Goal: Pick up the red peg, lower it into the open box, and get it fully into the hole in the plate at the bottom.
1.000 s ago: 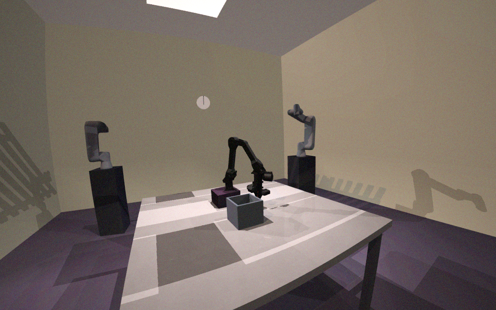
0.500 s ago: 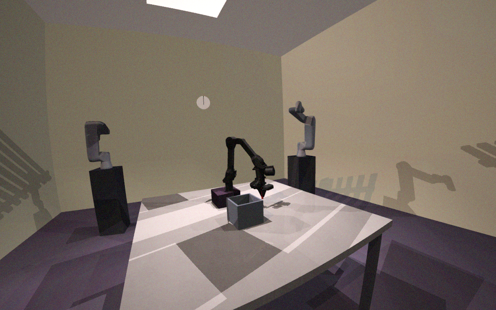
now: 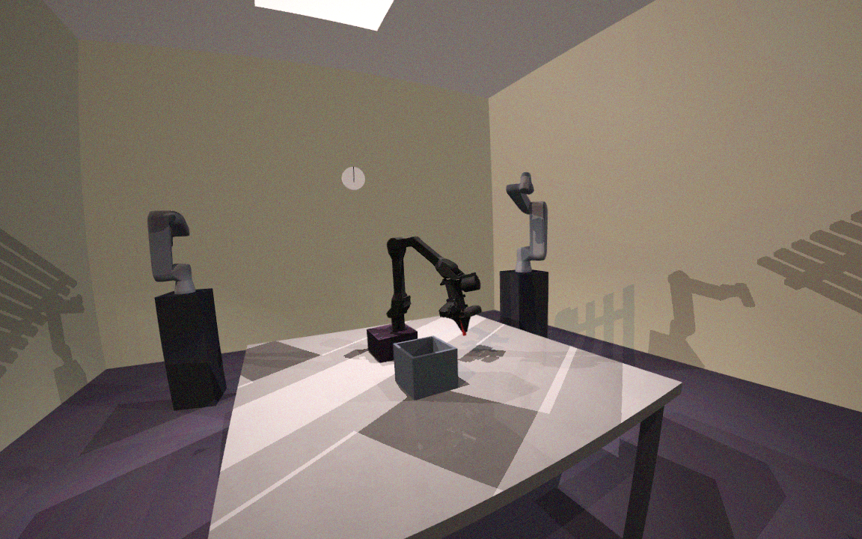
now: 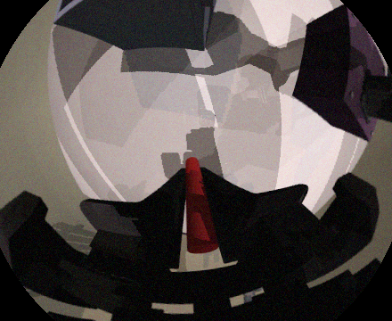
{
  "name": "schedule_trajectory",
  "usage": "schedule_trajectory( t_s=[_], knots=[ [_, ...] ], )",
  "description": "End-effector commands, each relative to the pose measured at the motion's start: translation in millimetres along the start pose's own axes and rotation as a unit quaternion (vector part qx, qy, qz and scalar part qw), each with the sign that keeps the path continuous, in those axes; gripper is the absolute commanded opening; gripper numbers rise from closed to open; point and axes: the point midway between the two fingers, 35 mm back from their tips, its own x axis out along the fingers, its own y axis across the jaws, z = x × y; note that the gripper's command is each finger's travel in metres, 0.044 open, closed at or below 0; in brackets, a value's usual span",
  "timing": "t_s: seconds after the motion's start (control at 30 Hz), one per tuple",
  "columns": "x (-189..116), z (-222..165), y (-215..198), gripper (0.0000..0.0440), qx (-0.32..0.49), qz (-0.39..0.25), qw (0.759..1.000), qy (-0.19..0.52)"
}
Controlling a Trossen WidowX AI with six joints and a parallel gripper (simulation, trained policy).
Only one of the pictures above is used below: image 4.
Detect red peg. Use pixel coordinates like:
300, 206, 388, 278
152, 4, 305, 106
185, 157, 218, 254

